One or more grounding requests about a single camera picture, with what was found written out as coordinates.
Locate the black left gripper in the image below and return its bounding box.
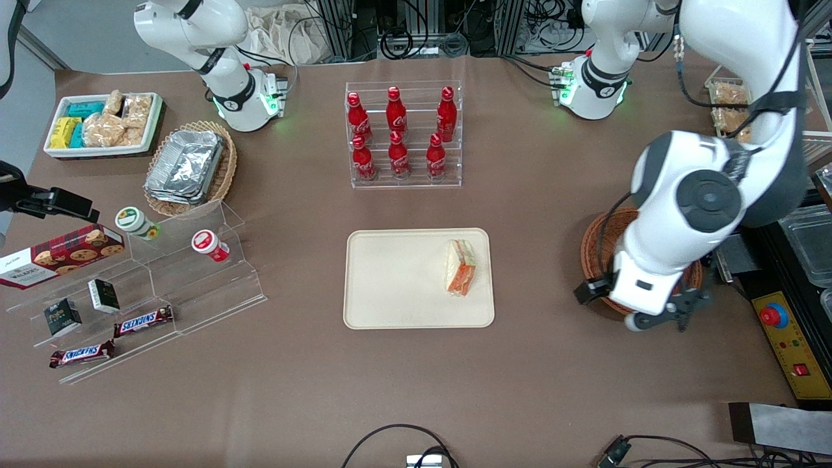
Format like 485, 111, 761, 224
574, 279, 712, 332

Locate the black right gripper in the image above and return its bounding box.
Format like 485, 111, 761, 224
0, 161, 100, 222

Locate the plastic sandwich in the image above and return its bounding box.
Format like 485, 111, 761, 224
444, 239, 478, 298

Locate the white rectangular snack tray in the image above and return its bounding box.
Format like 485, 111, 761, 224
43, 92, 163, 159

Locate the round brown wicker basket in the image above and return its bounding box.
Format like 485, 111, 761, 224
580, 207, 705, 319

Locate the oval light wicker basket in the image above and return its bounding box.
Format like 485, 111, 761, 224
143, 120, 239, 218

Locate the white bread tray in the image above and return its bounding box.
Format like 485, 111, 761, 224
705, 77, 760, 145

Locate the cream plastic serving tray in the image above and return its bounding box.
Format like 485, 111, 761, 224
343, 227, 496, 330

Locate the Walkers shortbread cookie box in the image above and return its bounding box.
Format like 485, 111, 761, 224
0, 223, 126, 291

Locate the green lid yogurt cup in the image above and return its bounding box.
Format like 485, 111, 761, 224
115, 206, 161, 242

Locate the yellow snack packet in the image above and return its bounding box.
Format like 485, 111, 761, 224
50, 116, 83, 150

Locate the small black Face carton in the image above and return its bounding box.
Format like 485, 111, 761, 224
43, 298, 83, 337
87, 278, 122, 315

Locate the stack of foil containers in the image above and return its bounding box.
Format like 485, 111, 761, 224
144, 129, 226, 206

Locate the black side platform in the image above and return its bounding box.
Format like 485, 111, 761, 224
738, 185, 832, 411

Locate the Snickers chocolate bar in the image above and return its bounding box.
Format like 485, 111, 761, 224
49, 339, 117, 370
113, 305, 175, 338

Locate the red lid yogurt cup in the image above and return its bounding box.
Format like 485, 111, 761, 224
190, 229, 231, 263

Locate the clear acrylic stepped stand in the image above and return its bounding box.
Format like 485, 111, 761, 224
3, 198, 268, 385

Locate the yellow emergency stop box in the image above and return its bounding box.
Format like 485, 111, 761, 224
749, 291, 832, 402

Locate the black plug connector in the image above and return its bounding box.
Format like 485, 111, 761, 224
597, 437, 632, 468

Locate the grey flat plate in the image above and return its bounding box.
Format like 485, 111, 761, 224
728, 402, 832, 456

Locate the bagged bread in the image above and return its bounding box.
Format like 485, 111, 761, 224
712, 83, 749, 109
714, 107, 755, 141

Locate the red Coca-Cola bottle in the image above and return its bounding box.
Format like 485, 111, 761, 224
436, 86, 458, 140
352, 135, 377, 183
426, 133, 448, 181
388, 131, 411, 181
347, 92, 373, 142
386, 86, 408, 134

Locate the beige cloth bag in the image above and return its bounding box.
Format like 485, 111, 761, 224
244, 5, 329, 66

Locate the clear acrylic bottle rack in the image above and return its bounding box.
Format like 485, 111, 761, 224
344, 80, 463, 190

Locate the thin black cable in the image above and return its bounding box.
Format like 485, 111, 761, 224
624, 434, 832, 468

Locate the black looped cable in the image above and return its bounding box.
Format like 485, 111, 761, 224
341, 424, 459, 468

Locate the metal frame with cables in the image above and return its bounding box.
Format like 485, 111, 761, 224
305, 0, 586, 60

